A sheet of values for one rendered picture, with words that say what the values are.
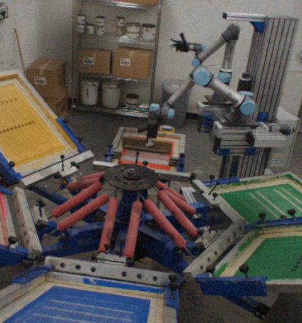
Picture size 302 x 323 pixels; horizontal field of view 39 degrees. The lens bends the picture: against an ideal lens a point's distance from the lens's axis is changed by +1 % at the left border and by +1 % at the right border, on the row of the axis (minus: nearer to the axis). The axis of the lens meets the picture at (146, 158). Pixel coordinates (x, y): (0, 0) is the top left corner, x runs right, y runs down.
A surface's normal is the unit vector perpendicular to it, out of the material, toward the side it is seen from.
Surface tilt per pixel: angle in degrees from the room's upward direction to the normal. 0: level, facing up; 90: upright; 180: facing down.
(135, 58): 88
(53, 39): 90
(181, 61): 90
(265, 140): 90
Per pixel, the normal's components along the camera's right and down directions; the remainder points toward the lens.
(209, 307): 0.09, -0.89
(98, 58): 0.00, 0.42
